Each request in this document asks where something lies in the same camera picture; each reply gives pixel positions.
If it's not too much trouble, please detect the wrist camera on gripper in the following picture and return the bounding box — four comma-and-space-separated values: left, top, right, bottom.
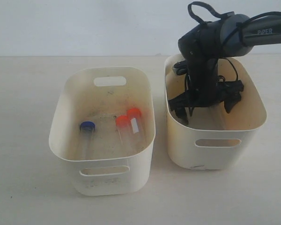
172, 60, 188, 76

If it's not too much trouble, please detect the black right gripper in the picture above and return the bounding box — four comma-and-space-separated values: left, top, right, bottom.
168, 59, 244, 125

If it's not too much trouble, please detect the orange-capped tube with label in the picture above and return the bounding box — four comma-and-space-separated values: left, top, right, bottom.
126, 108, 146, 150

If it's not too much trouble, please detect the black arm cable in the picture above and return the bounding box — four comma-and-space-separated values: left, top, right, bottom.
184, 1, 281, 117

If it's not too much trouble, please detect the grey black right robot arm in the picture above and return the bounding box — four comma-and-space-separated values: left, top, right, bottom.
168, 11, 281, 124

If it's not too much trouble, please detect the cream plastic bin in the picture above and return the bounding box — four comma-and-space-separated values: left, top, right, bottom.
49, 67, 155, 196
166, 58, 267, 170

